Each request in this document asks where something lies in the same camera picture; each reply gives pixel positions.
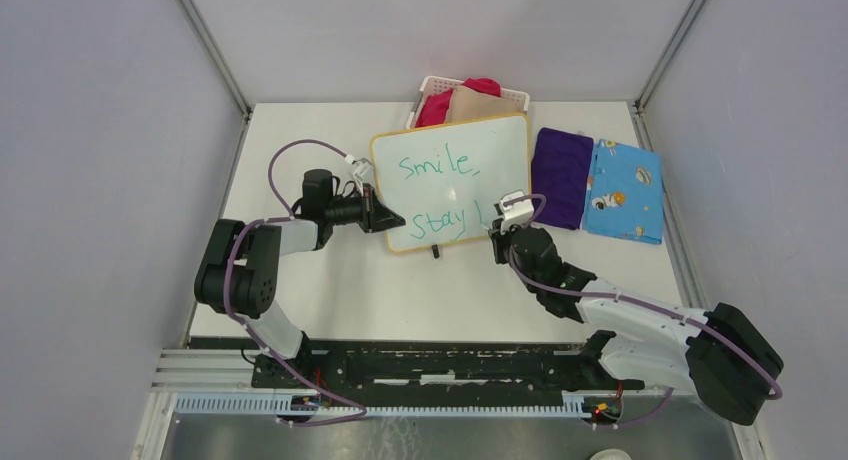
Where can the beige cloth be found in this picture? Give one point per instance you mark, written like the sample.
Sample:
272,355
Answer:
467,104

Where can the white cable duct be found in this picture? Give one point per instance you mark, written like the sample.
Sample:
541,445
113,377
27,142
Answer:
288,405

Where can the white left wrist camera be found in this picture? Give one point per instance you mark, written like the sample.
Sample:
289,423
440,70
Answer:
359,171

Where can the yellow framed whiteboard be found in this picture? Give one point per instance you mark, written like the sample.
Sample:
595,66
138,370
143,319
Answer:
445,181

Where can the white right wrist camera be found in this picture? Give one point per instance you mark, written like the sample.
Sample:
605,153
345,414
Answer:
517,209

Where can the blue patterned cloth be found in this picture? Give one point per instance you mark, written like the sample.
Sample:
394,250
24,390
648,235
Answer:
624,195

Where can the purple towel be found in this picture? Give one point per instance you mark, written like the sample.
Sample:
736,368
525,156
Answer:
560,171

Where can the white plastic basket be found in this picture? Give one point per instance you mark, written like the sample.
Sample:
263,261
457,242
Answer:
521,98

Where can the red cloth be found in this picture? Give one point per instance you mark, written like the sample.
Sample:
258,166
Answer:
435,107

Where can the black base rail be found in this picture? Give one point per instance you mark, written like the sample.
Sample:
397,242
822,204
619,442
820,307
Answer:
453,374

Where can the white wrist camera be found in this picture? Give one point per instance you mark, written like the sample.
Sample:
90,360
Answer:
517,209
359,171

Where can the white round object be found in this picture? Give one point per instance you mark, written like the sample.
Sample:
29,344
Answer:
611,454

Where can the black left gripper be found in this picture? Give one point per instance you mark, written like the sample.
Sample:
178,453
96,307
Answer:
375,217

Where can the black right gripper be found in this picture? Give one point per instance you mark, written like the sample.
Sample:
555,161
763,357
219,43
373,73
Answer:
499,238

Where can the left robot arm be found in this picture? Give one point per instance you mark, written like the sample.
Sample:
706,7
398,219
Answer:
238,273

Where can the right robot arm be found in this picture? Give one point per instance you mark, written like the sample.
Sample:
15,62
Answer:
717,354

